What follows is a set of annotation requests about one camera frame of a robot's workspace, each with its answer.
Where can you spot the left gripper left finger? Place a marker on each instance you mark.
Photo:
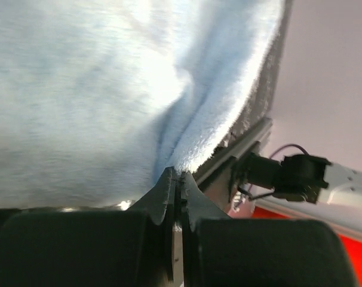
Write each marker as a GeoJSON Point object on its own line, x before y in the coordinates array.
{"type": "Point", "coordinates": [149, 237]}

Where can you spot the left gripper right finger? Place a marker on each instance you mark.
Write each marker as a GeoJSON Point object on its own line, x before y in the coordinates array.
{"type": "Point", "coordinates": [194, 208]}

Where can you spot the light blue towel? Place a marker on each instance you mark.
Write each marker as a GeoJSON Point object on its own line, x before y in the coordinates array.
{"type": "Point", "coordinates": [98, 97]}

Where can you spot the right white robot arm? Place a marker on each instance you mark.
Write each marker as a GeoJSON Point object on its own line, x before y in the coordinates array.
{"type": "Point", "coordinates": [306, 186]}

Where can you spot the black marble pattern mat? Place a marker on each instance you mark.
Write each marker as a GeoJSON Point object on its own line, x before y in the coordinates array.
{"type": "Point", "coordinates": [253, 125]}

